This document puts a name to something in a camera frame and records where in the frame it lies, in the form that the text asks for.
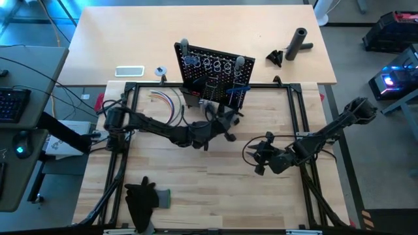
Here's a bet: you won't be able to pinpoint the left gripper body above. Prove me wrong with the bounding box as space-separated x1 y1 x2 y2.
191 112 236 151

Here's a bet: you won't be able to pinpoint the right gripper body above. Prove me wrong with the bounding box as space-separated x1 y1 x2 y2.
255 132 295 176

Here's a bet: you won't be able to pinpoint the blue T-handle hex key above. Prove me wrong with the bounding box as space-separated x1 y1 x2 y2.
225 85 251 107

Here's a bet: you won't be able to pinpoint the black long tool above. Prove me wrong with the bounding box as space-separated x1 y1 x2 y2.
192 75 210 86

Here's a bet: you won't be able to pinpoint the small black pegboard bin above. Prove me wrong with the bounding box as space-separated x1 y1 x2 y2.
217 102 241 121

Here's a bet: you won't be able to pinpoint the tall black pegboard bin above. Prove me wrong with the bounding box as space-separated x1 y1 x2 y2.
179 86 202 108

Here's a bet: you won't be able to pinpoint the black perforated pegboard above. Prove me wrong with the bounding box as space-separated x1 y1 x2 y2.
174 41 256 110

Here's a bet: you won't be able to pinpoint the black cone pieces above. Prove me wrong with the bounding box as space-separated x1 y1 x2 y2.
265 49 285 69

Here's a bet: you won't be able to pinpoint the large black tube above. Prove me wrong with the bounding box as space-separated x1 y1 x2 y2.
284 27 309 62

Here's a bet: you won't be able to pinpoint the light wooden desk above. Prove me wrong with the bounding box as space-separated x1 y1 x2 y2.
57 4 338 86

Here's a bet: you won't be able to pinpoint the white smartphone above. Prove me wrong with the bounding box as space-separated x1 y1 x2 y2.
114 65 146 78

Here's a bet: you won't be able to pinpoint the white stand base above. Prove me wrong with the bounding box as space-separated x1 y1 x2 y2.
312 0 334 27

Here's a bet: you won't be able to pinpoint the computer with coloured lights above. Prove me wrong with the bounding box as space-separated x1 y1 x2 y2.
368 45 418 101

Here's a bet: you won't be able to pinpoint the black slanted beam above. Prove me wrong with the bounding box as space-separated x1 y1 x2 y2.
37 110 93 154

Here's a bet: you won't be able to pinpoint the white papers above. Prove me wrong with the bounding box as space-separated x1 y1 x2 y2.
44 119 91 157

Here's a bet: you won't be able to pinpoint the black equipment case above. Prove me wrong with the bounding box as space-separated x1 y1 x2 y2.
362 10 418 54

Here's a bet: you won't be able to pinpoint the black computer mouse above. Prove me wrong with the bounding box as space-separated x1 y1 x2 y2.
12 129 34 160

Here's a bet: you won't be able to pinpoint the grey desk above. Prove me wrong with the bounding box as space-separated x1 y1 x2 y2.
0 45 70 213

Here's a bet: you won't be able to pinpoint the black keyboard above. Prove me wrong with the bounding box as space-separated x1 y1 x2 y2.
0 87 32 124

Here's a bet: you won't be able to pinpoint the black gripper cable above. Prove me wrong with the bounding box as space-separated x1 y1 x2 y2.
242 134 298 167
176 103 217 129

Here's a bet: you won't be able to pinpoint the green cable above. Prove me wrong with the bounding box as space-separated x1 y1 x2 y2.
169 87 183 127

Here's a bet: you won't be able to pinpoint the black aluminium frame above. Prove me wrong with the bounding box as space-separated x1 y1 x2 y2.
78 80 352 229

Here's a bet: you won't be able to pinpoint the red cable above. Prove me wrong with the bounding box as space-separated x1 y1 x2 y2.
153 92 176 125

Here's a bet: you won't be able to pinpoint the coloured wire bundle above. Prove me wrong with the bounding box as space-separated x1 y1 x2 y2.
150 89 178 123

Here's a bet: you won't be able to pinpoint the silver ring tool holder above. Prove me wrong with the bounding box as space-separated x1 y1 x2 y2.
182 54 243 77

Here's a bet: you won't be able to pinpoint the grey desk frame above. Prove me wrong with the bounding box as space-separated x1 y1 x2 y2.
380 93 418 179

